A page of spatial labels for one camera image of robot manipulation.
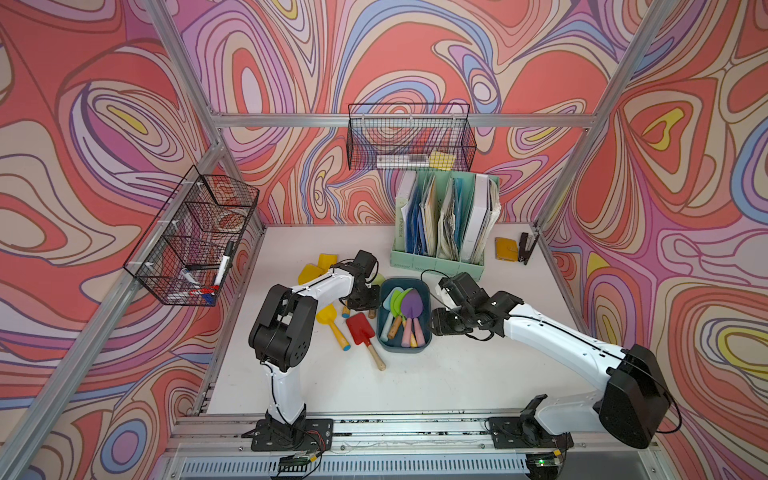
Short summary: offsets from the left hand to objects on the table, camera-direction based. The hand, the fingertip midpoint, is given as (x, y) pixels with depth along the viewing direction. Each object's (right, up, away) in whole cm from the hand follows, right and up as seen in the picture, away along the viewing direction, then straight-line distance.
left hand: (378, 306), depth 95 cm
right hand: (+16, -5, -14) cm, 22 cm away
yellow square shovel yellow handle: (-10, -2, -2) cm, 11 cm away
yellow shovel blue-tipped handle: (-16, -3, -1) cm, 17 cm away
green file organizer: (+21, +27, -2) cm, 35 cm away
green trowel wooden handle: (+6, -5, -5) cm, 9 cm away
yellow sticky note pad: (+48, +19, +16) cm, 54 cm away
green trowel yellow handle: (+11, -9, -9) cm, 16 cm away
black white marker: (-35, +15, -26) cm, 46 cm away
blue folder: (+13, +21, +6) cm, 26 cm away
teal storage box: (+5, -10, -8) cm, 14 cm away
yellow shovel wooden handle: (-20, +14, +13) cm, 28 cm away
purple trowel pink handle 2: (+8, -9, -11) cm, 16 cm away
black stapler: (+54, +17, +14) cm, 58 cm away
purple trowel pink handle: (+11, 0, 0) cm, 11 cm away
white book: (+31, +31, -5) cm, 44 cm away
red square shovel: (-5, -8, -4) cm, 10 cm away
